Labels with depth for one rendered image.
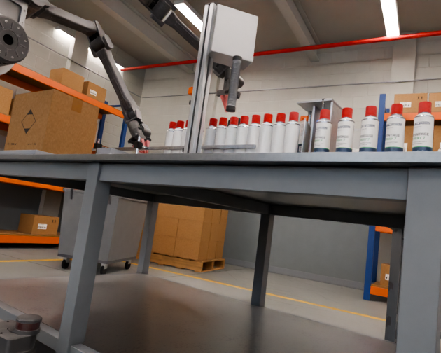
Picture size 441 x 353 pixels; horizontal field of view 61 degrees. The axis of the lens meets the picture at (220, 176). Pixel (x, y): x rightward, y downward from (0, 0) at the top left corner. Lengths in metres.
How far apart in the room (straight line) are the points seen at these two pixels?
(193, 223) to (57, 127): 3.42
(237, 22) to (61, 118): 0.83
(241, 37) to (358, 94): 4.69
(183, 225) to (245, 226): 1.50
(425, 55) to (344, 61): 1.11
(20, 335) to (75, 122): 0.91
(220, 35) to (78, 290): 1.02
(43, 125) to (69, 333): 0.84
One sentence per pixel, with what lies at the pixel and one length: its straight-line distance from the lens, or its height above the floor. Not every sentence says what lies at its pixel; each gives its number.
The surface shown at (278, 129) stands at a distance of 1.36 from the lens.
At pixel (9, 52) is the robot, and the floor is 1.10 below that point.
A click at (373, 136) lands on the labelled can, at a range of 1.23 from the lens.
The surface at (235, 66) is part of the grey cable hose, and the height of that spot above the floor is 1.24.
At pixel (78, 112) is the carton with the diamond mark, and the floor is 1.06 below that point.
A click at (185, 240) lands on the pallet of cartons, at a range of 4.97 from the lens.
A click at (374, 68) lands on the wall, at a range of 6.21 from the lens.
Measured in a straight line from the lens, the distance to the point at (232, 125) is 1.48.
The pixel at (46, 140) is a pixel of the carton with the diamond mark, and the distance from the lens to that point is 1.69.
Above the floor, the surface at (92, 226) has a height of 0.60.
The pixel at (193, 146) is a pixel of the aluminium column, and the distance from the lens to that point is 1.37.
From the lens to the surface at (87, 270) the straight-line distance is 1.32.
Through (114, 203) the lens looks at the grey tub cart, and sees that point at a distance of 3.80.
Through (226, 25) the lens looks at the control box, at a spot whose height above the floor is 1.40.
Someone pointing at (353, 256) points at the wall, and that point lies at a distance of 5.68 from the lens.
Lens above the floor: 0.66
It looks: 7 degrees up
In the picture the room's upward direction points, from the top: 8 degrees clockwise
